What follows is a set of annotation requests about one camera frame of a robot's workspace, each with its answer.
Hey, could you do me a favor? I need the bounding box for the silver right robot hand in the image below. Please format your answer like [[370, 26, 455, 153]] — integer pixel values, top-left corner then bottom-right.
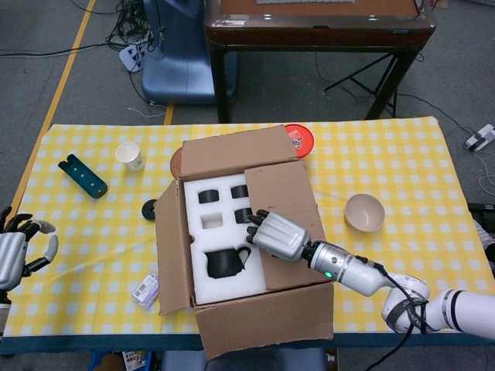
[[245, 209, 312, 263]]

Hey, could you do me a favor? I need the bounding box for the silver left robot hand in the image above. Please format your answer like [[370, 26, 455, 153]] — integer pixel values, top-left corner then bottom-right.
[[0, 206, 59, 291]]

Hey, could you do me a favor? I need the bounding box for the red and brown cardboard box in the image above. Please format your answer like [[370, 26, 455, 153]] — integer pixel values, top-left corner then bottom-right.
[[154, 124, 336, 360]]

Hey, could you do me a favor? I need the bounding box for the red round plastic lid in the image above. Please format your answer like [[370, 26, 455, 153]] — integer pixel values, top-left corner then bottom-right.
[[284, 123, 315, 158]]

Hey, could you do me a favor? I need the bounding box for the small purple white packet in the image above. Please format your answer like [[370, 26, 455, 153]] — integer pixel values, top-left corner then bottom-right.
[[131, 272, 159, 308]]

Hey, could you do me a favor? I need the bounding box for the black ceramic pitcher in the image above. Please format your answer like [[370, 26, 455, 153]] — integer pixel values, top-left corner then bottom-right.
[[203, 246, 252, 279]]

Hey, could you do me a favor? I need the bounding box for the white foam insert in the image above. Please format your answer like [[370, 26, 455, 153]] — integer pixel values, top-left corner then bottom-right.
[[182, 173, 268, 306]]

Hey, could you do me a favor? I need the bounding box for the beige bowl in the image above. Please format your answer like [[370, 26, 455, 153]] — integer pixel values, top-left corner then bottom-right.
[[343, 193, 386, 233]]

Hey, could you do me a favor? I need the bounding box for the yellow white checked tablecloth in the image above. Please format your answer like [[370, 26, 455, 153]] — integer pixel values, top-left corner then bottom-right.
[[0, 117, 495, 337]]

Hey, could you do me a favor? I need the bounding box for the brown woven round coaster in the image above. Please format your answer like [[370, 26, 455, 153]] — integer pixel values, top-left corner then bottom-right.
[[170, 148, 185, 179]]

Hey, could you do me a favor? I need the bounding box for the black round disc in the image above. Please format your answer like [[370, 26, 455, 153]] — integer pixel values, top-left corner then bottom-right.
[[141, 199, 159, 223]]

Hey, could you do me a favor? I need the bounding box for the white paper cup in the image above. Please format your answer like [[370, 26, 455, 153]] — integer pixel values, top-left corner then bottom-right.
[[114, 141, 145, 172]]

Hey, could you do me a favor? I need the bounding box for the blue grey padded stool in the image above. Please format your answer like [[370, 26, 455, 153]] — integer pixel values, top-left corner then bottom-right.
[[160, 347, 328, 371]]

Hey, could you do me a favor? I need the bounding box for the blue machine base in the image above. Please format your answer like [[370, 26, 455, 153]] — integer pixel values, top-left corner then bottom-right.
[[140, 0, 239, 106]]

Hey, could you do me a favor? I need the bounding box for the dark wooden mahjong table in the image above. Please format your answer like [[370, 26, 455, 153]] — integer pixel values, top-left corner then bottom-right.
[[203, 0, 437, 124]]

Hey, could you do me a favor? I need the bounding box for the white power strip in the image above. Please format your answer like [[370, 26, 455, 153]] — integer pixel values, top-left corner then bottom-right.
[[463, 123, 495, 151], [118, 42, 150, 73]]

